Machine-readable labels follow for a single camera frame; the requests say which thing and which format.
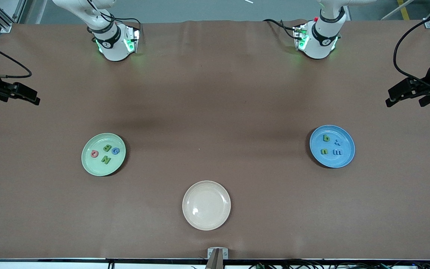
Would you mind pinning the blue lowercase letter x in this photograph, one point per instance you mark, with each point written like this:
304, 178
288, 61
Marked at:
337, 142

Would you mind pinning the blue lowercase letter m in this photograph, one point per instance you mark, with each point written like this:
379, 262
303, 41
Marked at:
337, 150

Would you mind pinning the green lowercase letter b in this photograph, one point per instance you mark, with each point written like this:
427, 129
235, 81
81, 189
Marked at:
326, 140

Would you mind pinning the red capital letter Q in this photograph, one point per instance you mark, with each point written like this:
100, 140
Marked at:
92, 155

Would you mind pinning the green capital letter B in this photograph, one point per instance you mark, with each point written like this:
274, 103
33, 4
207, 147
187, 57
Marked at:
107, 148

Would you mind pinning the green capital letter N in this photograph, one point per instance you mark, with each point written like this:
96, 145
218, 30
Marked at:
106, 160

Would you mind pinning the blue capital letter G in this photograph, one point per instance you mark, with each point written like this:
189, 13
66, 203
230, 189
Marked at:
113, 151

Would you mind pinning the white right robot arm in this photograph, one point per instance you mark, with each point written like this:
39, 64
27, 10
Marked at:
114, 50

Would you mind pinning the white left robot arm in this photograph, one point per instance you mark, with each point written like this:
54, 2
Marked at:
321, 46

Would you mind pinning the blue plate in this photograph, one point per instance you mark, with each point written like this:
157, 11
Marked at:
334, 162

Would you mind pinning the light green plate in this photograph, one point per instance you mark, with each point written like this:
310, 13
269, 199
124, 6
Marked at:
99, 166

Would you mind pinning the metal base connector box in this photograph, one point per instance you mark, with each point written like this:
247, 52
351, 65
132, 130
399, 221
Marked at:
131, 41

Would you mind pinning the brown table mat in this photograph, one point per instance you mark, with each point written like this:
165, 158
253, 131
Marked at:
207, 56

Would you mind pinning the beige plate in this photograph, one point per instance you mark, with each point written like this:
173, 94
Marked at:
206, 205

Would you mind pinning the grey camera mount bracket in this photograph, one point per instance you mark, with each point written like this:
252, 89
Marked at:
217, 257

